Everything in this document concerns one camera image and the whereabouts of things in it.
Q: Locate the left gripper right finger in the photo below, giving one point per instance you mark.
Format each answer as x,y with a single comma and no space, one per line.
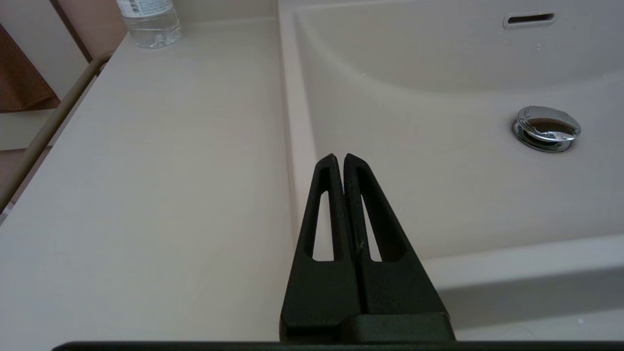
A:
399,287

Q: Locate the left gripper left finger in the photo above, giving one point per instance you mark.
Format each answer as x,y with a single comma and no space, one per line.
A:
317,297

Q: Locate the beige wash basin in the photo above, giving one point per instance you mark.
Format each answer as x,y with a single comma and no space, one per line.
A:
463,185

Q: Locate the chrome drain stopper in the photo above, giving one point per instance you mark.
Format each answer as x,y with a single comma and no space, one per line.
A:
546,129

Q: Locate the chrome overflow slot cover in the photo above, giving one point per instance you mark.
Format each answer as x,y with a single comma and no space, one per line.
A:
529,19

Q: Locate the clear plastic water bottle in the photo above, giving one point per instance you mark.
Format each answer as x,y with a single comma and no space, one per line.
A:
151,27

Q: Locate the brown hanging cloth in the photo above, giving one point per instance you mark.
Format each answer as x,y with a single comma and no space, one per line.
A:
22,83

